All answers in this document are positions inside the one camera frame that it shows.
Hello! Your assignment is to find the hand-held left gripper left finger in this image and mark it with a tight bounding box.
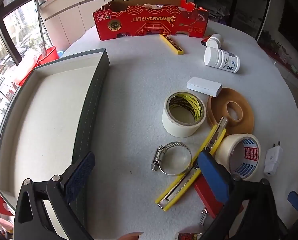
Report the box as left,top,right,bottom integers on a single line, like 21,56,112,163
14,151,96,240

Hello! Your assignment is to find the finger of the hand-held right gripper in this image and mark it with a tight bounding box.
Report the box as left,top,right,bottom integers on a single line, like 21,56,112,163
287,191,298,213

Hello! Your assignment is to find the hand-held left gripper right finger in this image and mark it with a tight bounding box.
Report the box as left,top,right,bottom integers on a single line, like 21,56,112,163
198,151,289,240

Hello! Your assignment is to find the yellow utility knife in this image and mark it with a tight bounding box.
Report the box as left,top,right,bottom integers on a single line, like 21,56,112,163
155,116,229,211

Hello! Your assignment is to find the large metal hose clamp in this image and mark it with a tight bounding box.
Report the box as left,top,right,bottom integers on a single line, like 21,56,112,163
150,142,193,175

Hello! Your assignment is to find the grey tray with green rim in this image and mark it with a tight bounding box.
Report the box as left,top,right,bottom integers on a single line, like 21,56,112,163
0,48,111,233

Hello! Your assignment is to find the large white bottle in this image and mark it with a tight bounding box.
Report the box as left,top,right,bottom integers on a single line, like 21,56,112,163
204,46,240,73

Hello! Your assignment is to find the masking tape red-blue core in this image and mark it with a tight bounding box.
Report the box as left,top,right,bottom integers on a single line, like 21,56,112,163
215,133,261,180

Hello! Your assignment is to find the white plug adapter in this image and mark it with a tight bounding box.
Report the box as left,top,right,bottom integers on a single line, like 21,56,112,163
263,141,284,177

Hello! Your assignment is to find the red patterned small packet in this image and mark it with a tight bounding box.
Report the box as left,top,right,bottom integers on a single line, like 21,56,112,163
178,232,203,240

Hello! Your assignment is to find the masking tape yellow-black core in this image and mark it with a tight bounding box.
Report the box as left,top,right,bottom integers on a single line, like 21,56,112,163
161,90,206,138

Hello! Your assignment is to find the flat tan tape roll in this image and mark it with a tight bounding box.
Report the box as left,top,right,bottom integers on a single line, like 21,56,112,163
206,87,255,134

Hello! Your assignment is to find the white rectangular box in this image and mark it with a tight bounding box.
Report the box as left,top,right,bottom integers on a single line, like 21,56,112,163
186,77,223,97

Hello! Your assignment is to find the large red bucket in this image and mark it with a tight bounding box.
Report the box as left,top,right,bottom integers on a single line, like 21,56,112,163
13,51,41,85

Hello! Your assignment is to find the small red bucket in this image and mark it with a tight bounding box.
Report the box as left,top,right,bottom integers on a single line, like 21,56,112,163
37,45,60,67

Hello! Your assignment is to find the small white bottle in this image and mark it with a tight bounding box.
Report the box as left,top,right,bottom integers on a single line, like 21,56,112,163
206,33,224,49

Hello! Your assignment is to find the yellow blade case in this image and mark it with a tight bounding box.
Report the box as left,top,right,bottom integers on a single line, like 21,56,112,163
159,33,184,55

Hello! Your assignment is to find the potted green plant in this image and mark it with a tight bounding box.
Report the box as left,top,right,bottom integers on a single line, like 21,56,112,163
260,30,282,53

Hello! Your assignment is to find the white cabinet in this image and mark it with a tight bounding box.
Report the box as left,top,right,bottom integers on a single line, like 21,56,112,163
39,0,179,53

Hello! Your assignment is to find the red cardboard box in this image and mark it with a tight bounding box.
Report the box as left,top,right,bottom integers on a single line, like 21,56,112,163
93,0,211,41

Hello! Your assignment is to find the dark glass cabinet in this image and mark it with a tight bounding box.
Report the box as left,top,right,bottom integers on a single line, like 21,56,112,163
194,0,272,40

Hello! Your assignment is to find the small metal hose clamp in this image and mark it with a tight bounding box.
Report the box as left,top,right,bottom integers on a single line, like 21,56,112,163
199,209,214,227

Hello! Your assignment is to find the grey flexible hose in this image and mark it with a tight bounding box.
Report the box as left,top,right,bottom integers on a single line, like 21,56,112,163
37,2,47,55

